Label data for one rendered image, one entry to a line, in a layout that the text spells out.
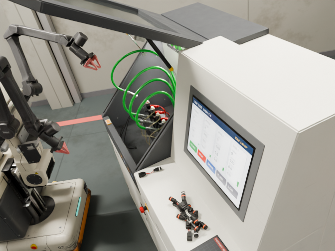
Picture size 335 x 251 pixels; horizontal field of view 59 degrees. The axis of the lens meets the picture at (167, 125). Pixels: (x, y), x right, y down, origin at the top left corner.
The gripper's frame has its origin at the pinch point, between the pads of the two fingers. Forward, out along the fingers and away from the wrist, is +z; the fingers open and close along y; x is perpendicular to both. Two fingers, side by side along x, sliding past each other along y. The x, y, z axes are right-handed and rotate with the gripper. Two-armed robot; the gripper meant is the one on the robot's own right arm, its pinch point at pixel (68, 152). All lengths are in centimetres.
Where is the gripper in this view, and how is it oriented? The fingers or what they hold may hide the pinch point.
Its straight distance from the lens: 186.2
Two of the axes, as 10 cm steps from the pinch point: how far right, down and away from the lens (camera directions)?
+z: 5.9, 6.2, 5.1
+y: -0.5, -6.0, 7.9
